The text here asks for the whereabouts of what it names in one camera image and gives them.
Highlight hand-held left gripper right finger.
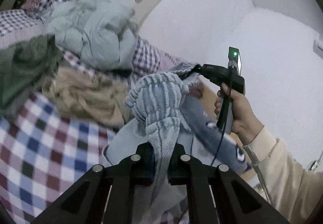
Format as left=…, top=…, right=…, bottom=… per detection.
left=167, top=143, right=290, bottom=224

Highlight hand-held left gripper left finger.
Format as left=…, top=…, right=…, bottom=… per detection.
left=31, top=143, right=155, bottom=224

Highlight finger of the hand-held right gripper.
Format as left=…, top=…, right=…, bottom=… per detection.
left=190, top=63, right=204, bottom=78

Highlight light blue pants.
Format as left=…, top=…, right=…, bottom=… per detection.
left=102, top=62, right=202, bottom=224

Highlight pale blue garment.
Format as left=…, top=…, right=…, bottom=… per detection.
left=47, top=0, right=138, bottom=71

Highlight person's right forearm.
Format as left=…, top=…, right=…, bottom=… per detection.
left=242, top=125, right=323, bottom=224

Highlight person's right hand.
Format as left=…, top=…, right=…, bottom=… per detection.
left=214, top=90, right=264, bottom=146

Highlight blue plush pillow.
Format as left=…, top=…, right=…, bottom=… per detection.
left=180, top=98, right=253, bottom=176

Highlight beige garment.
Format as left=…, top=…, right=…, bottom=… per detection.
left=42, top=69, right=132, bottom=128

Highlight white air conditioner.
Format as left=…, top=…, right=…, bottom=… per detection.
left=313, top=38, right=323, bottom=55

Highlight checkered bed sheet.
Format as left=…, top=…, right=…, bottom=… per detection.
left=0, top=91, right=119, bottom=224

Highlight dark green garment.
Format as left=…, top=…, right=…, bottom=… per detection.
left=0, top=34, right=62, bottom=113

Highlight checkered dotted duvet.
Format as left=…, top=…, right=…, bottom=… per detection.
left=0, top=0, right=200, bottom=93

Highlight black cable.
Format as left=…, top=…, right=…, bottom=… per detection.
left=211, top=67, right=234, bottom=167

